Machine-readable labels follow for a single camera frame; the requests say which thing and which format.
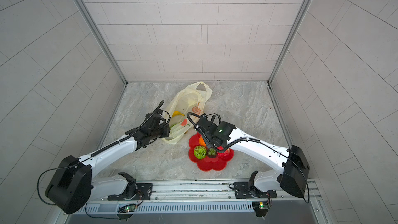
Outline orange toy fruit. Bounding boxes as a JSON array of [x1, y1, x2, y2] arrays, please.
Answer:
[[199, 136, 207, 148]]

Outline green purple toy grapes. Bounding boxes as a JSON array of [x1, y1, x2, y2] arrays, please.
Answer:
[[207, 148, 218, 159]]

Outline yellow toy banana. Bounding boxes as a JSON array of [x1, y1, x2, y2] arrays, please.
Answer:
[[172, 111, 185, 117]]

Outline green toy apple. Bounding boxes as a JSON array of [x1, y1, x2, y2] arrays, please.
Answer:
[[193, 145, 207, 160]]

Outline red flower-shaped plate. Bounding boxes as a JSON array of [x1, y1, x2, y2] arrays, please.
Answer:
[[188, 133, 234, 172]]

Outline translucent yellowish plastic bag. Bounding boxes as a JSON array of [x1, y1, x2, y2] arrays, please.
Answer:
[[162, 82, 212, 145]]

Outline red toy fruit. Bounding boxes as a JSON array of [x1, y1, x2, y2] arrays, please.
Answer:
[[217, 149, 231, 158]]

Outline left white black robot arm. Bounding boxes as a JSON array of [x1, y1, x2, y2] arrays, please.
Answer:
[[45, 102, 170, 214]]

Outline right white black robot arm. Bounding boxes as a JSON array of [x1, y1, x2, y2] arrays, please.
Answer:
[[187, 113, 310, 201]]

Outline right small circuit board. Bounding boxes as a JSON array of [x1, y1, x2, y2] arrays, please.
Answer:
[[252, 202, 269, 218]]

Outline small circuit board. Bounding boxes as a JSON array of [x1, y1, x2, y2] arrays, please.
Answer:
[[252, 202, 269, 218], [118, 204, 137, 214]]

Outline left small circuit board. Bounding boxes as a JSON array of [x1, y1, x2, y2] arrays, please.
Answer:
[[118, 204, 137, 214]]

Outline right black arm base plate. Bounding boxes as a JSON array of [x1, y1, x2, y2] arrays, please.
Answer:
[[229, 181, 277, 199]]

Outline aluminium mounting rail frame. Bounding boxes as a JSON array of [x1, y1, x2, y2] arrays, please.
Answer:
[[76, 179, 321, 220]]

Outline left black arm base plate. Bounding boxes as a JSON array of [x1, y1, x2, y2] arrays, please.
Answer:
[[107, 183, 153, 201]]

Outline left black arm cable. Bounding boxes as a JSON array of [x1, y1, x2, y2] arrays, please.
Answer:
[[36, 164, 125, 221]]

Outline left aluminium corner post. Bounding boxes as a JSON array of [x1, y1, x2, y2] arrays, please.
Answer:
[[60, 0, 128, 85]]

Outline aluminium corner post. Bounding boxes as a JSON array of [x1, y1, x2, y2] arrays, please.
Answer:
[[268, 0, 324, 84], [60, 0, 128, 85]]

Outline right aluminium corner post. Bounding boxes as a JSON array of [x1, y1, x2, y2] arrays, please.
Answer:
[[268, 0, 324, 84]]

